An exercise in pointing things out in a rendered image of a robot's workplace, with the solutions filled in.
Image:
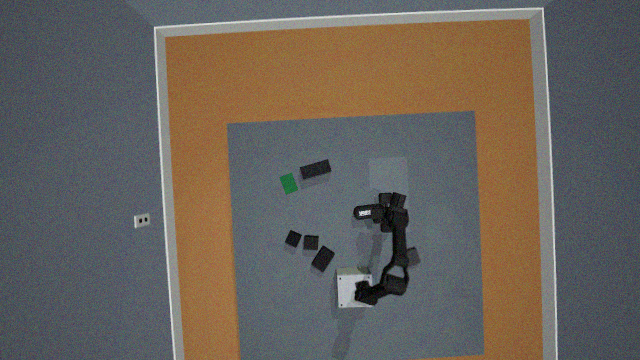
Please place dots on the green rectangular block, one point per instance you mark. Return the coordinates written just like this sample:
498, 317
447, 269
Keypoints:
288, 183

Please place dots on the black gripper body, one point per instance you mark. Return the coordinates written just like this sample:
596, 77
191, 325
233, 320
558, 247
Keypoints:
384, 198

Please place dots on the dark grey controller unit with green rocker switches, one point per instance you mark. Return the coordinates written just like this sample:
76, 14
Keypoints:
363, 212

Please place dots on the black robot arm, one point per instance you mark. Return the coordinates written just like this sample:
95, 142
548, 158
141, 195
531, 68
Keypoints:
398, 220

